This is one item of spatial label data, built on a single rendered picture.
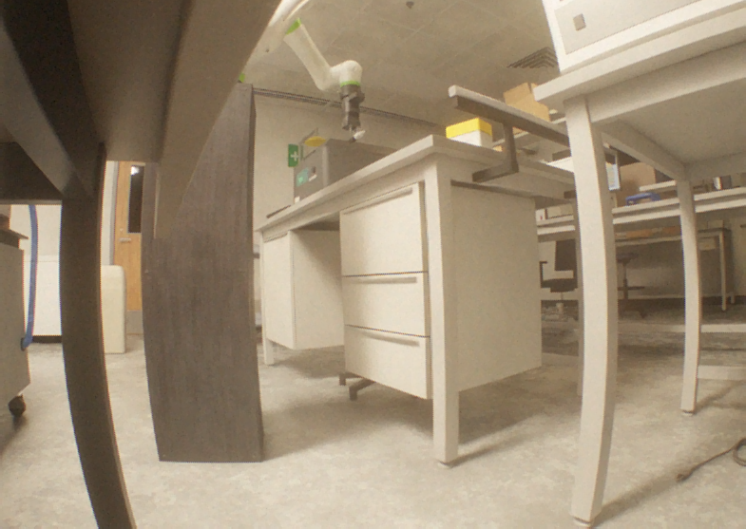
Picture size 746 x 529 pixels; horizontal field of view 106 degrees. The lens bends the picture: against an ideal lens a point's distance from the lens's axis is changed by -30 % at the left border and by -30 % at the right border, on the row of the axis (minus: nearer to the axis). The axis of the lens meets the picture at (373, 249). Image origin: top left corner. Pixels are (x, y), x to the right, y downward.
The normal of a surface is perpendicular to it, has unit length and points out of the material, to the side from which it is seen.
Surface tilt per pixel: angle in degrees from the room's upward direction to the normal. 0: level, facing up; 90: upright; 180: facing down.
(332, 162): 90
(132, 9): 180
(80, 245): 90
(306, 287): 90
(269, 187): 90
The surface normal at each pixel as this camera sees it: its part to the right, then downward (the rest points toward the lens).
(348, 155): 0.52, -0.08
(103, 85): 0.04, 1.00
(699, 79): -0.85, -0.01
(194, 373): 0.22, -0.08
